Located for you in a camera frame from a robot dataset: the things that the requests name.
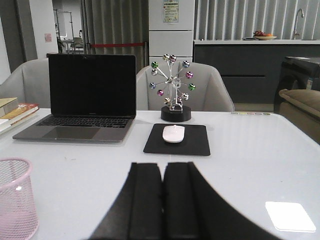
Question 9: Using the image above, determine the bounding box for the bottom book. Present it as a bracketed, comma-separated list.
[0, 110, 37, 134]

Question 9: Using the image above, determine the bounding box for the dark kitchen counter cabinet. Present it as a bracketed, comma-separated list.
[193, 39, 320, 105]

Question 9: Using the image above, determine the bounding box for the black mouse pad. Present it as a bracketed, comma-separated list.
[143, 123, 211, 156]

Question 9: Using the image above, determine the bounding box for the white computer mouse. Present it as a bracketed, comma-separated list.
[162, 125, 185, 144]

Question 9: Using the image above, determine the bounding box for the pink wall notice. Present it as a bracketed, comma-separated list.
[44, 33, 52, 43]

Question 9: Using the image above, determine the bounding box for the brown sofa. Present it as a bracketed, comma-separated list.
[279, 89, 320, 143]

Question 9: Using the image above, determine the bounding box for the row of coloured stickers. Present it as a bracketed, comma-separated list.
[231, 111, 271, 116]

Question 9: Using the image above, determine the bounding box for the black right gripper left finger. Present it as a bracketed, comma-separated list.
[90, 162, 163, 240]

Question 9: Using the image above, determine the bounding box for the pink mesh pen holder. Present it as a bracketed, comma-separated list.
[0, 158, 39, 240]

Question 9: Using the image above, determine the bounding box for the chrome faucet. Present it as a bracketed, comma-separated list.
[291, 8, 305, 40]

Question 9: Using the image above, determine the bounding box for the green poster on refrigerator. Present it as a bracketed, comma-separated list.
[162, 0, 180, 24]

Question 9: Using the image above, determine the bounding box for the grey laptop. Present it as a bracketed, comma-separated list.
[13, 54, 137, 143]

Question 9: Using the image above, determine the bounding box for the orange middle book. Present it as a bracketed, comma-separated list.
[0, 103, 39, 127]

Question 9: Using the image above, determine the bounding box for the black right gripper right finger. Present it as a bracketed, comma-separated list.
[162, 161, 283, 240]

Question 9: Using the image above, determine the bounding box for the white refrigerator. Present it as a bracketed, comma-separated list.
[148, 0, 195, 63]

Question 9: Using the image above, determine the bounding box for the yellow top book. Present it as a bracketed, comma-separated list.
[0, 97, 19, 117]

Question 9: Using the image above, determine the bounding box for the left grey armchair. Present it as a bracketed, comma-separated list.
[0, 58, 51, 108]

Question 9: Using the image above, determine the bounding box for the fruit plate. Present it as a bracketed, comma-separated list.
[253, 30, 277, 41]

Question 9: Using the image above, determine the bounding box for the ferris wheel kinetic desk toy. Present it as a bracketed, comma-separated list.
[151, 53, 191, 123]

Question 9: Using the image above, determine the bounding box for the red barrier belt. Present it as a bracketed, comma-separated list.
[85, 41, 148, 52]

